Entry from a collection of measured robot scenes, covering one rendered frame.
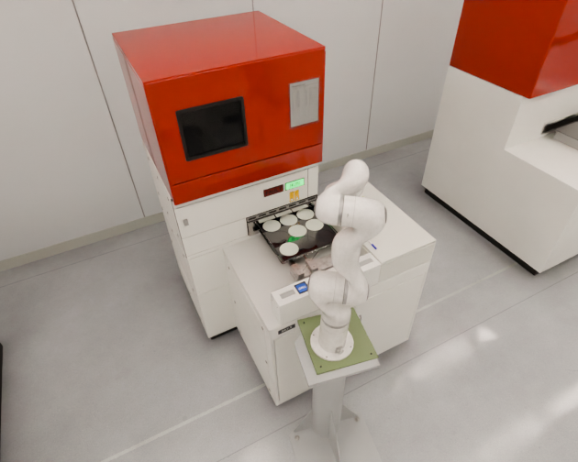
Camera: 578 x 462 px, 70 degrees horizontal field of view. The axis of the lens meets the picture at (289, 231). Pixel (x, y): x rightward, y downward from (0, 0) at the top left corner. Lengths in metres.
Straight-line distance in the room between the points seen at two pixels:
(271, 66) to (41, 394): 2.39
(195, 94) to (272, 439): 1.87
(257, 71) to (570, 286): 2.84
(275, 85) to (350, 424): 1.88
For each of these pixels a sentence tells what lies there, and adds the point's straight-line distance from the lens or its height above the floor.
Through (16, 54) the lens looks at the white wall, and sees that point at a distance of 3.28.
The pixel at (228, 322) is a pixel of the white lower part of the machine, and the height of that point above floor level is 0.16.
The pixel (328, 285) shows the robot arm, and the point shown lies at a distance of 1.54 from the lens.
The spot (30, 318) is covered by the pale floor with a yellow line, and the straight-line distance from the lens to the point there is 3.59.
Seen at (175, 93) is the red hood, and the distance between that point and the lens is 1.78.
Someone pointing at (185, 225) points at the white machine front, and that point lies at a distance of 2.16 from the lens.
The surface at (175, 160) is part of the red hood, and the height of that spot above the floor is 1.46.
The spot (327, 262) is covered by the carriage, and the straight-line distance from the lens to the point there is 2.13.
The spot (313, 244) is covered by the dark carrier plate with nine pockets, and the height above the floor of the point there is 0.90.
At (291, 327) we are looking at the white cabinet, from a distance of 2.00.
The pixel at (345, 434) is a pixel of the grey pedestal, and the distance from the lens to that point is 2.59.
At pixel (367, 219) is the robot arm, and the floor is 1.60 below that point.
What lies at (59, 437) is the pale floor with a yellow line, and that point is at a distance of 2.94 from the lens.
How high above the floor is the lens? 2.40
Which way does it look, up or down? 41 degrees down
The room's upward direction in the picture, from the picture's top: 2 degrees counter-clockwise
